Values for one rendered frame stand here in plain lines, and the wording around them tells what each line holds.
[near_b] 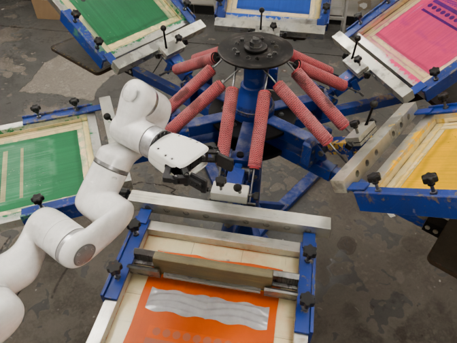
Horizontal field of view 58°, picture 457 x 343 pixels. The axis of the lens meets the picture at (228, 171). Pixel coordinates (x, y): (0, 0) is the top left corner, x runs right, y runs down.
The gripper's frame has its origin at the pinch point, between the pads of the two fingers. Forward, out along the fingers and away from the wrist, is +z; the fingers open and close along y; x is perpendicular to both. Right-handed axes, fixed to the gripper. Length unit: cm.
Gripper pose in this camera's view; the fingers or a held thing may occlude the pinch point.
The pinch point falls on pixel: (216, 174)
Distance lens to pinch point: 84.6
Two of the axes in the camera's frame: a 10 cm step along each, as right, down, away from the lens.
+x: 0.9, -7.9, -6.1
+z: 8.2, 4.0, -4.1
